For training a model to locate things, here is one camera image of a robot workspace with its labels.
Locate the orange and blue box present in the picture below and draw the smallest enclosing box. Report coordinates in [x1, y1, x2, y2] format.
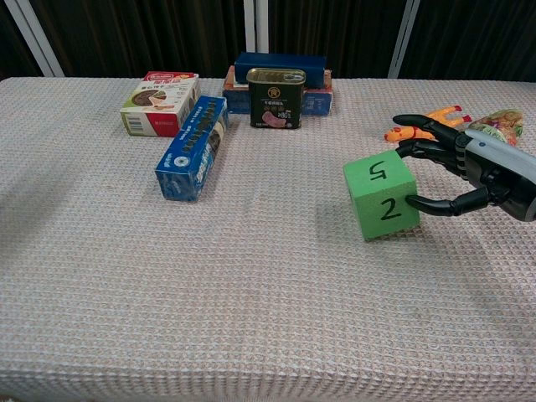
[222, 65, 335, 117]

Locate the dark blue plain box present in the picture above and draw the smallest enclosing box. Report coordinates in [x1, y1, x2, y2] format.
[234, 51, 327, 90]

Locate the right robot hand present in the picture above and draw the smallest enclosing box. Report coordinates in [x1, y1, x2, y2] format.
[392, 114, 536, 222]

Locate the green foam number cube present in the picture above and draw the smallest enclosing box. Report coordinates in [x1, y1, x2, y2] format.
[343, 149, 421, 242]

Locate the red white cookie box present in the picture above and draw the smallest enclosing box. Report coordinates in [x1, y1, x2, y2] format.
[120, 70, 201, 138]

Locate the long blue cookie box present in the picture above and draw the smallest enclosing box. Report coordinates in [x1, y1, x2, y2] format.
[154, 95, 230, 204]

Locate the orange rubber chicken toy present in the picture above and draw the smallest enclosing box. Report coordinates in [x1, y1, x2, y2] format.
[384, 105, 473, 144]

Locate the white double partition post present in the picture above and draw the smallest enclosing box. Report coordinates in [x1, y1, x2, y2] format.
[243, 0, 270, 54]

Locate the green snack packet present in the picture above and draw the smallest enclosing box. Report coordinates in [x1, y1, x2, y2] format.
[466, 108, 525, 147]

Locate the dark luncheon meat can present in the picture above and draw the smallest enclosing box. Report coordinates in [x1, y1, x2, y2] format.
[245, 67, 307, 131]

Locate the beige waffle tablecloth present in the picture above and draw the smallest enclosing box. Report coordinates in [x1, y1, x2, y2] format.
[0, 76, 536, 402]

